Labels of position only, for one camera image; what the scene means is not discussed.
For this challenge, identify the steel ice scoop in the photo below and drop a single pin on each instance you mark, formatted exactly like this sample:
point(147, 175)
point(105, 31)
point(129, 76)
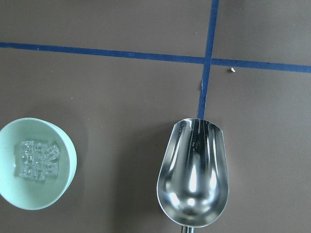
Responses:
point(193, 184)

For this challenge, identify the green bowl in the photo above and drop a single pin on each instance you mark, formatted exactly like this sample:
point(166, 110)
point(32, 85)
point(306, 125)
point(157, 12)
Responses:
point(25, 193)

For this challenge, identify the ice cubes in green bowl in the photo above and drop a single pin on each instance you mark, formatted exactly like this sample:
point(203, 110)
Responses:
point(37, 160)

